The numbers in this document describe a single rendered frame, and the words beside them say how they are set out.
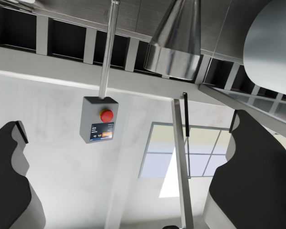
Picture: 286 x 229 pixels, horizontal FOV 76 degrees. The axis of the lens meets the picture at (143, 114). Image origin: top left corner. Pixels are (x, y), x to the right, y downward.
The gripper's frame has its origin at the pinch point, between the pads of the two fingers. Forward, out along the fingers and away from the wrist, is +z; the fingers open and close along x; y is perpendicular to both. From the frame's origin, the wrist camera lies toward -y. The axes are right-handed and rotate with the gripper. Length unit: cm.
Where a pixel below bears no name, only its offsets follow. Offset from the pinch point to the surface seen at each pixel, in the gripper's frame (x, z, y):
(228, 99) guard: 30, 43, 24
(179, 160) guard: 14, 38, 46
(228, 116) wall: 208, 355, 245
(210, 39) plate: 29, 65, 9
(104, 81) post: -6.9, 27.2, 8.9
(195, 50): 14.3, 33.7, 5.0
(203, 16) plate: 25, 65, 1
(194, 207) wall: 142, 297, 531
